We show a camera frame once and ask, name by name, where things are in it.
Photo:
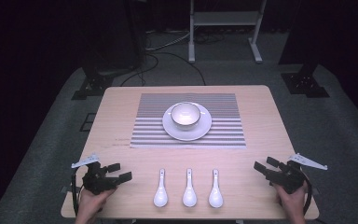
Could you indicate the white ceramic spoon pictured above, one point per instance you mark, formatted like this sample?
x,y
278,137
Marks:
x,y
160,197
189,197
215,198

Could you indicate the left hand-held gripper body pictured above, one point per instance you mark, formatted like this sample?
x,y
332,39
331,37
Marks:
x,y
98,183

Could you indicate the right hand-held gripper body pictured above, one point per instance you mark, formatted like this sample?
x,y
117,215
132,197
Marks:
x,y
287,179

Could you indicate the black stand base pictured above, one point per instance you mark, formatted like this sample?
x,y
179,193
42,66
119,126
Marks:
x,y
304,84
91,85

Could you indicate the white metal stand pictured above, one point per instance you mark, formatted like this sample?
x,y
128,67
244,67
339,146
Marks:
x,y
227,18

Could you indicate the striped placemat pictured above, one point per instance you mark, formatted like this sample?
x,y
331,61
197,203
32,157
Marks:
x,y
223,130

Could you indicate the person's right hand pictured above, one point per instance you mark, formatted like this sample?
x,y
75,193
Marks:
x,y
295,203

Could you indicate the white bowl with dark rim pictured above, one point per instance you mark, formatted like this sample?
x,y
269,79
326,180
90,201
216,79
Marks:
x,y
185,114

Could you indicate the white round plate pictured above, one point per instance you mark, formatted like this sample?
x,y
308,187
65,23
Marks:
x,y
180,135

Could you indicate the person's left hand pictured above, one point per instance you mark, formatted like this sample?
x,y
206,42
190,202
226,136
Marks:
x,y
90,203

